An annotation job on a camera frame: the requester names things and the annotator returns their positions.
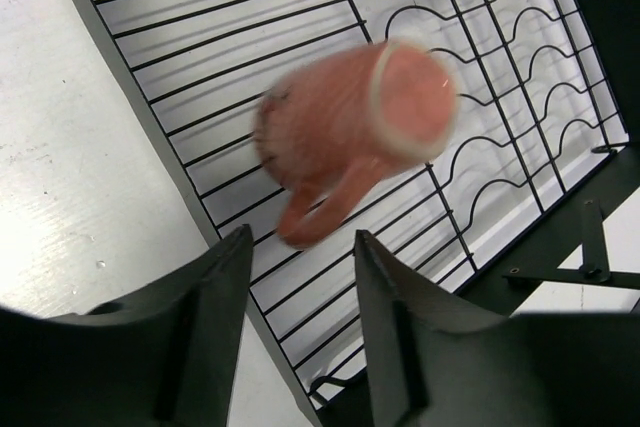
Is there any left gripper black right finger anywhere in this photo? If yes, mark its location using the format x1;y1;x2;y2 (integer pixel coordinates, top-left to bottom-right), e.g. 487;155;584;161
354;230;639;426

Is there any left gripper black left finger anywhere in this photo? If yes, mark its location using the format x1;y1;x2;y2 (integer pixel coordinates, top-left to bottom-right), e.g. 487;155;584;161
1;226;253;426

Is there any pink white mug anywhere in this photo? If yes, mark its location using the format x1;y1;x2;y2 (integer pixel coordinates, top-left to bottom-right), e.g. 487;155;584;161
253;40;457;250

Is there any black wire dish rack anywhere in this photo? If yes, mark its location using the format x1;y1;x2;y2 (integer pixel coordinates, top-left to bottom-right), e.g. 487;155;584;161
72;0;636;426

